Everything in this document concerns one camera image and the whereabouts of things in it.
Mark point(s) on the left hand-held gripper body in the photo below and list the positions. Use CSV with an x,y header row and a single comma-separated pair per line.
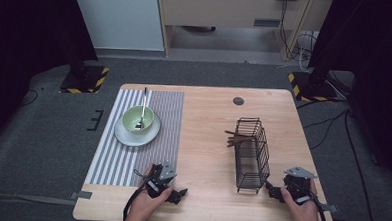
x,y
162,174

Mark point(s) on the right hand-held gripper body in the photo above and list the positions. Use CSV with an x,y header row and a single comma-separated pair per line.
x,y
297,185

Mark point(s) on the person's left hand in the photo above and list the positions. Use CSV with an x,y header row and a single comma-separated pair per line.
x,y
143,205

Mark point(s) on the grey striped placemat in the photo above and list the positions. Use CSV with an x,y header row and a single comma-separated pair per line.
x,y
155,155

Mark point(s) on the grey tape piece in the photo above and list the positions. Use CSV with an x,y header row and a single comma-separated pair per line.
x,y
82,195
331,208

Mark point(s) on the white plate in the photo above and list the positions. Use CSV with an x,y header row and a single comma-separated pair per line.
x,y
126,137

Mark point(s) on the green bowl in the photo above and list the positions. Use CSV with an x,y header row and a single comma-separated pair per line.
x,y
131,121

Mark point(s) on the metal spoon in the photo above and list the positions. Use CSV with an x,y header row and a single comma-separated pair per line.
x,y
143,105

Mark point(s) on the grey table grommet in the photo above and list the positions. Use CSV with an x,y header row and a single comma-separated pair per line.
x,y
238,101

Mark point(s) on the black stand base striped edge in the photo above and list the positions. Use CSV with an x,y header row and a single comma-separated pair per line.
x,y
85,80
313,90

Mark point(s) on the dark curtain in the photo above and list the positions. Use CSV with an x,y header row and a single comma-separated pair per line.
x,y
370,48
27,33

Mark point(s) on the white cabinet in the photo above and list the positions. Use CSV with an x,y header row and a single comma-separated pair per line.
x,y
118,17

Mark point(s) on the grey label on desk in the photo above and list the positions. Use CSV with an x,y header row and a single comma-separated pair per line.
x,y
267,22

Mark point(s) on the light wooden desk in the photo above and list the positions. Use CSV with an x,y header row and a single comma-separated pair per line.
x,y
221,10

